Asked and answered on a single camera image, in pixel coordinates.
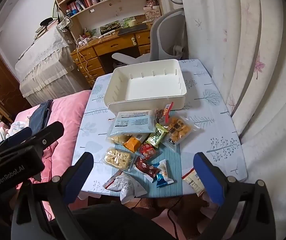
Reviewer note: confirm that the green snack packet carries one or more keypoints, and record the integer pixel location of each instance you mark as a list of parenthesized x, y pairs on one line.
[(156, 137)]

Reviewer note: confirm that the white snack packet red edge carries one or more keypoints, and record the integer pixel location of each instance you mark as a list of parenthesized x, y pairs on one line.
[(194, 181)]

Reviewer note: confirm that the dark red snack packet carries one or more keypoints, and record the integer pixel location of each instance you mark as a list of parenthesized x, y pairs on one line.
[(145, 168)]

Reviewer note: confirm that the black desk mat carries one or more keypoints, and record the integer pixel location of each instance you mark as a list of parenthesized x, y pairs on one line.
[(133, 29)]

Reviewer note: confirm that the wooden desk with drawers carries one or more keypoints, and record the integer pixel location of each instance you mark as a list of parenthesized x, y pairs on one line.
[(108, 46)]

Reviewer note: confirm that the grey office chair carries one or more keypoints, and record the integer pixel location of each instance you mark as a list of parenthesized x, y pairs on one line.
[(165, 35)]

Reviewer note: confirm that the orange snack packet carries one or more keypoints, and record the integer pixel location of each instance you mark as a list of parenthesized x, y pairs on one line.
[(133, 143)]

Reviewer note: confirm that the pink blanket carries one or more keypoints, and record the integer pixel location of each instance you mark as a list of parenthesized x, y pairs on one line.
[(65, 120)]

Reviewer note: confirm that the blue and white candy packet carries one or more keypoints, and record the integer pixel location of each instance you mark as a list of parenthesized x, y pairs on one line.
[(163, 175)]

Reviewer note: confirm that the blue jeans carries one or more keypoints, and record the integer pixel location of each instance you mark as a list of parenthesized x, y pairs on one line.
[(39, 117)]

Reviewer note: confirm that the white grey snack packet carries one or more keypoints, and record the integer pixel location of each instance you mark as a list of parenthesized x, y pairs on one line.
[(126, 186)]

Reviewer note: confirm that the printed cardboard box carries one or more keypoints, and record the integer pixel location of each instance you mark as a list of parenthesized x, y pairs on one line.
[(153, 13)]

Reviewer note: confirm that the dark clothing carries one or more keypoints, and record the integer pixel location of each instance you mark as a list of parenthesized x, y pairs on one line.
[(113, 220)]

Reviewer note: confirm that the white floral curtain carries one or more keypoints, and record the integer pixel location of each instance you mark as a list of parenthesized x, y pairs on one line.
[(245, 55)]

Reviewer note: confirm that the lace-covered cabinet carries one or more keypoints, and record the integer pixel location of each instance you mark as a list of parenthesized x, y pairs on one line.
[(43, 62)]

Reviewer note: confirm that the clear bag of yellow snacks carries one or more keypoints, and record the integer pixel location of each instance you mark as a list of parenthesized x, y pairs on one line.
[(178, 132)]

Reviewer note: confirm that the clear rice cracker packet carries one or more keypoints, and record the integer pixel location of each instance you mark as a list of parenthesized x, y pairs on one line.
[(118, 158)]

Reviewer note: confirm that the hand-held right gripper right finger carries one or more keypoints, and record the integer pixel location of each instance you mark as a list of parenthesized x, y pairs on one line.
[(208, 177)]

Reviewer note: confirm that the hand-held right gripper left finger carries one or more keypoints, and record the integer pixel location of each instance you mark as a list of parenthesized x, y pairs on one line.
[(79, 177)]

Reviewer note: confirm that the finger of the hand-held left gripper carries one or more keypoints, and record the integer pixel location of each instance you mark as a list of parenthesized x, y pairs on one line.
[(18, 135), (50, 133)]

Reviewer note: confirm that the doll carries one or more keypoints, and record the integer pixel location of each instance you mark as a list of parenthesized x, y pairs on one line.
[(151, 0)]

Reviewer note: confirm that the large light blue snack packet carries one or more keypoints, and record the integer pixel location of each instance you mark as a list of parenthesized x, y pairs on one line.
[(133, 123)]

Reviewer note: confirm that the floral quilt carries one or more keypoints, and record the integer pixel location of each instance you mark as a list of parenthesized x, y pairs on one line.
[(15, 126)]

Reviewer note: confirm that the tree print tablecloth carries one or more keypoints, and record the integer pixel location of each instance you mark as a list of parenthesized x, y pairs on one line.
[(208, 120)]

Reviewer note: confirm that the red round-print snack packet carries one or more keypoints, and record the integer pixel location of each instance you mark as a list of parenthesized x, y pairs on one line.
[(148, 152)]

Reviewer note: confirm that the white plastic storage bin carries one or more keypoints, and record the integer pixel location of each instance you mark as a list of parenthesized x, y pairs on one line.
[(153, 87)]

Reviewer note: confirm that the teal striped table runner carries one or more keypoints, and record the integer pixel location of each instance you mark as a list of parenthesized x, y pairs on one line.
[(175, 162)]

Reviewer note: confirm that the wooden bookshelf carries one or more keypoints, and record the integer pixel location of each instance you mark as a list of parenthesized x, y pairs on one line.
[(123, 7)]

